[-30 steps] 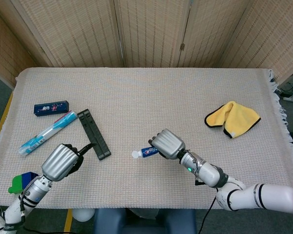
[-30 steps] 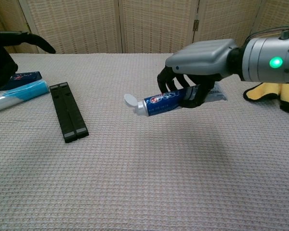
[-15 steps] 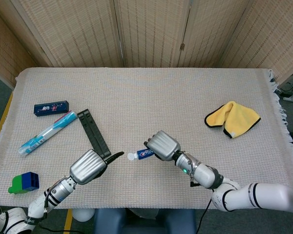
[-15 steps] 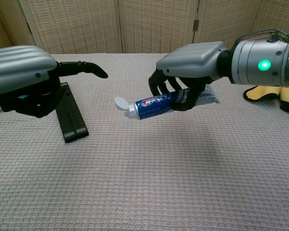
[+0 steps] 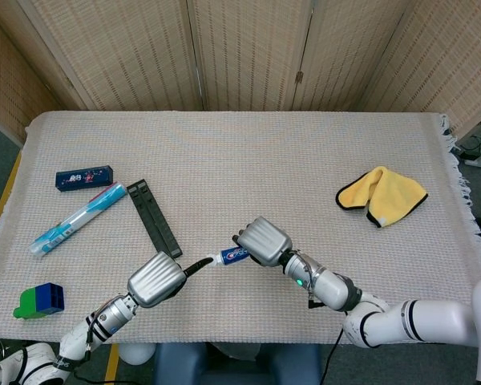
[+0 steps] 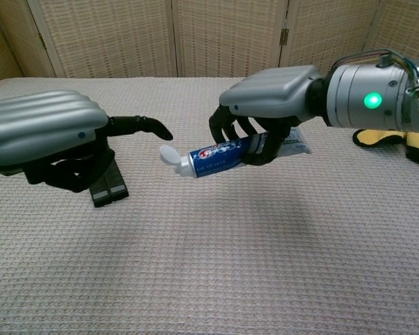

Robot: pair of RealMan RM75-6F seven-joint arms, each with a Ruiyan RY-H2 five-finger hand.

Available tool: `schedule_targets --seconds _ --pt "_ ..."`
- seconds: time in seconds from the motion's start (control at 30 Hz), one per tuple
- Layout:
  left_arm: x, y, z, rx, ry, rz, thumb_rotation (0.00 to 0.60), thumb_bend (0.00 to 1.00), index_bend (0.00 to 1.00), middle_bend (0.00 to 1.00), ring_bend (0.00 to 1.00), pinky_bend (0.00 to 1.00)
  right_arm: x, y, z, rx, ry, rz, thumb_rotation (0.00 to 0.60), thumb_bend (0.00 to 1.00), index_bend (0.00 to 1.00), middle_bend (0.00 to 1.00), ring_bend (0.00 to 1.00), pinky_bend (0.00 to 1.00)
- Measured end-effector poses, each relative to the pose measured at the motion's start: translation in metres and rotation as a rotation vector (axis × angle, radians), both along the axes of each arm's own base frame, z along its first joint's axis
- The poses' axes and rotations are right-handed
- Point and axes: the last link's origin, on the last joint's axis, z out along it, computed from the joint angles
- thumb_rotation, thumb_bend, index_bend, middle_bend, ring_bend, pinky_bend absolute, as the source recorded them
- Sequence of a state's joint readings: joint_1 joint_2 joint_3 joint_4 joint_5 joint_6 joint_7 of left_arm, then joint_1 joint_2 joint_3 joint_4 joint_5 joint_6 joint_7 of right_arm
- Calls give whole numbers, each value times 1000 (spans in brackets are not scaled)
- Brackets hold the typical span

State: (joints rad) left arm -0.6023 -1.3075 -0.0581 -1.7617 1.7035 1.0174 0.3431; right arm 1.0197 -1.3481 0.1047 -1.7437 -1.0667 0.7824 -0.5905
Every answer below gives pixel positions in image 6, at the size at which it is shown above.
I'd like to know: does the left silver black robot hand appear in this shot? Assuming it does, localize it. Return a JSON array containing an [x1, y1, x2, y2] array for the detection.
[[0, 89, 174, 193]]

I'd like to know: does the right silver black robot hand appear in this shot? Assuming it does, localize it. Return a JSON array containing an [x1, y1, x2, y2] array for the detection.
[[209, 65, 328, 167]]

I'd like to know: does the blue white Crest toothpaste tube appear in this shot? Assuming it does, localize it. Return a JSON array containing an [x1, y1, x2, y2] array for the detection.
[[159, 127, 314, 179]]

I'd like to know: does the woven folding screen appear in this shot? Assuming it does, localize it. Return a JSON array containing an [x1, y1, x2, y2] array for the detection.
[[0, 0, 419, 87]]

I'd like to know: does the black folded stand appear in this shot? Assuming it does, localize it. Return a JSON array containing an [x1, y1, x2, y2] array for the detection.
[[89, 153, 130, 209]]

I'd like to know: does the yellow cloth with black edge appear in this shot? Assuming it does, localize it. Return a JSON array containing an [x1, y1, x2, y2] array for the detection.
[[351, 128, 419, 165]]

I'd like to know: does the beige waffle-weave tablecloth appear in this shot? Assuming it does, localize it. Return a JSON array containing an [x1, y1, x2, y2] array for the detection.
[[0, 76, 419, 335]]

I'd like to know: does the thin coloured wire bundle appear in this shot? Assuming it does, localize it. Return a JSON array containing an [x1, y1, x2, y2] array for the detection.
[[330, 47, 419, 95]]

